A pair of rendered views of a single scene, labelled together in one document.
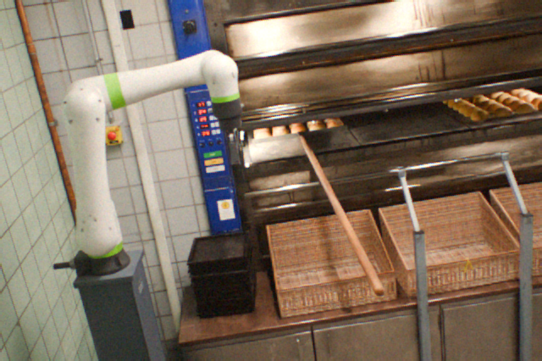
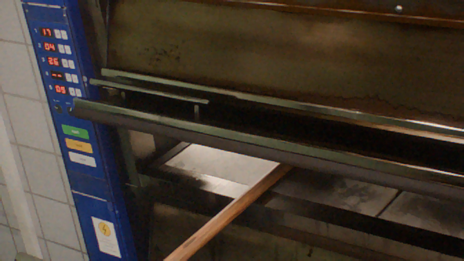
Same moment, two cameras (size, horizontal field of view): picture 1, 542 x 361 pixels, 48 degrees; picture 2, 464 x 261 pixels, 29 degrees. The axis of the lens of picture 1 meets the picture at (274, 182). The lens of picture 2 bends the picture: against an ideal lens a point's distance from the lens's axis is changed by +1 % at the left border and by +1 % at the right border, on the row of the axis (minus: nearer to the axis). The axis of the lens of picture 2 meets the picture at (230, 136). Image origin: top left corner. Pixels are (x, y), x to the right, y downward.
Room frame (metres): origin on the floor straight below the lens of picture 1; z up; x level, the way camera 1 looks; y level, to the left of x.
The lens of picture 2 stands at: (1.72, -1.30, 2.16)
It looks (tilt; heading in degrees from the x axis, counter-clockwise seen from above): 26 degrees down; 43
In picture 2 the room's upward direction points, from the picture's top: 9 degrees counter-clockwise
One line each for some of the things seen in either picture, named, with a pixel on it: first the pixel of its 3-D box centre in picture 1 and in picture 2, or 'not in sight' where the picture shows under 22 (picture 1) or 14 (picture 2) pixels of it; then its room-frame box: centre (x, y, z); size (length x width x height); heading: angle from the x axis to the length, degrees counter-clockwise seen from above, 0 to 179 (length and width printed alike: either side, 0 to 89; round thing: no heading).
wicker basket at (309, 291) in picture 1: (328, 260); not in sight; (2.67, -0.21, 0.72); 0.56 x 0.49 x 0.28; 92
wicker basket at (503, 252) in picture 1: (446, 241); not in sight; (2.69, -0.80, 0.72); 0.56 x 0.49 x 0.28; 93
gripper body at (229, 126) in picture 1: (231, 129); not in sight; (1.93, 0.12, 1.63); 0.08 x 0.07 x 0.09; 0
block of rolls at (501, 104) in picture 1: (493, 99); not in sight; (3.42, -1.33, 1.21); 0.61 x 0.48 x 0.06; 2
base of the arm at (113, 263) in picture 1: (91, 259); not in sight; (1.95, 0.67, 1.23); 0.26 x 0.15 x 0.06; 88
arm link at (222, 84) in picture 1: (220, 76); not in sight; (1.93, 0.12, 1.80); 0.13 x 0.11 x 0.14; 13
